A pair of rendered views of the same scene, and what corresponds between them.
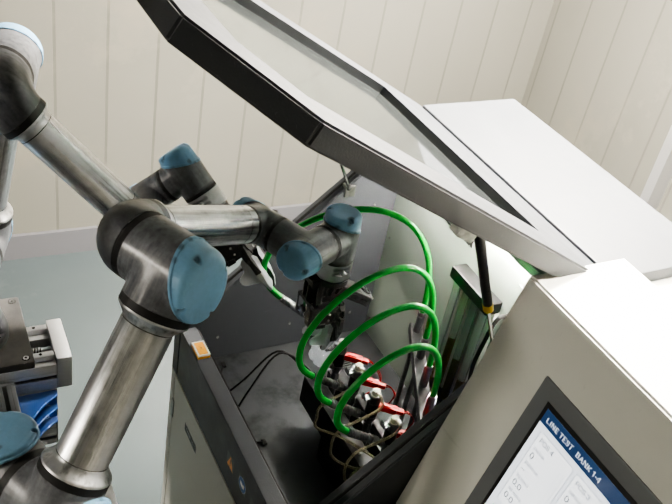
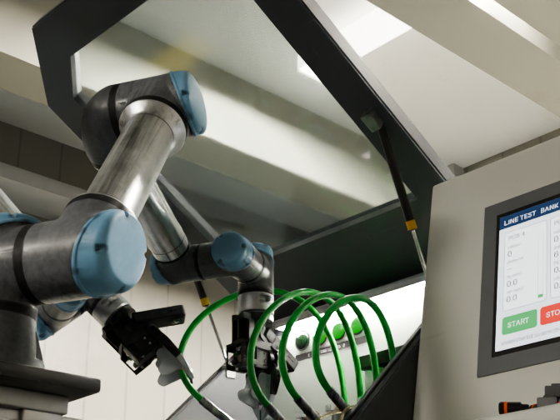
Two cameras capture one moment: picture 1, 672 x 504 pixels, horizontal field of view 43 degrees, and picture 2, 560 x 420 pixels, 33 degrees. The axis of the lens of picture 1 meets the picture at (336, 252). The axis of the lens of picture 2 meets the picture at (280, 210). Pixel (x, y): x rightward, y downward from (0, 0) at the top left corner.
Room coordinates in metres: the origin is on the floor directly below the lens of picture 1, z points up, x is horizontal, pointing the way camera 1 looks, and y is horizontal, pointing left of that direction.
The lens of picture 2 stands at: (-0.45, 0.32, 0.71)
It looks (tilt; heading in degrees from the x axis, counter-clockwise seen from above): 24 degrees up; 349
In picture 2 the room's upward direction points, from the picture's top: 1 degrees counter-clockwise
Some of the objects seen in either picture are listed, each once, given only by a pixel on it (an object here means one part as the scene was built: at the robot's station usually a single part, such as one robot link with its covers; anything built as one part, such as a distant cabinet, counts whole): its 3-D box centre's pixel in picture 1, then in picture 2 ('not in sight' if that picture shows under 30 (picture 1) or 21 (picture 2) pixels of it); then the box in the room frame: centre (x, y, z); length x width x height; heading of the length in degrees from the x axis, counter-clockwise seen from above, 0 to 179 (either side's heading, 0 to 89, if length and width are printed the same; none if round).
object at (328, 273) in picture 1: (334, 266); (257, 307); (1.42, 0.00, 1.34); 0.08 x 0.08 x 0.05
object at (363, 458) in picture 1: (350, 445); not in sight; (1.36, -0.12, 0.91); 0.34 x 0.10 x 0.15; 33
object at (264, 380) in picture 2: (320, 339); (260, 395); (1.41, -0.01, 1.15); 0.06 x 0.03 x 0.09; 123
